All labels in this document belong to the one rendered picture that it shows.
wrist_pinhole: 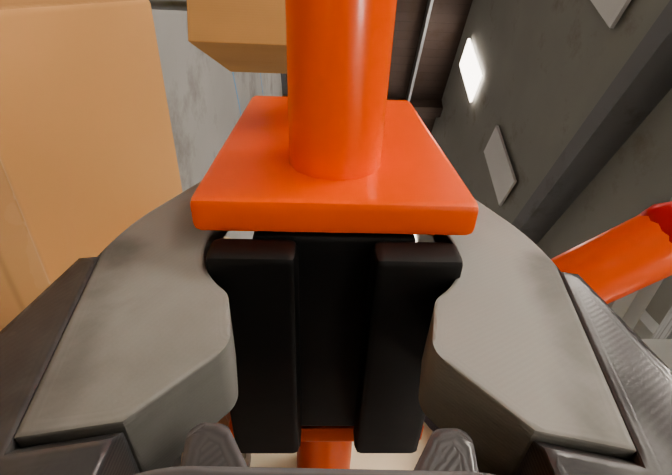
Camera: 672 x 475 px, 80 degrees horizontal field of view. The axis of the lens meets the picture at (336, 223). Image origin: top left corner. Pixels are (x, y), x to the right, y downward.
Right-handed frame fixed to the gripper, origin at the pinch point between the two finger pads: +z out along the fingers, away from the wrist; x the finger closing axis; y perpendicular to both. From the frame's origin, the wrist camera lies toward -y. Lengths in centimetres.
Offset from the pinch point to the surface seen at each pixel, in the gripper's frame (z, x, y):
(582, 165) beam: 374, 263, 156
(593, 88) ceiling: 437, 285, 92
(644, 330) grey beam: 177, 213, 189
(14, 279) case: 1.8, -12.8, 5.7
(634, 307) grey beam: 184, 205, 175
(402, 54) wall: 960, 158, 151
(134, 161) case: 14.0, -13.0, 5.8
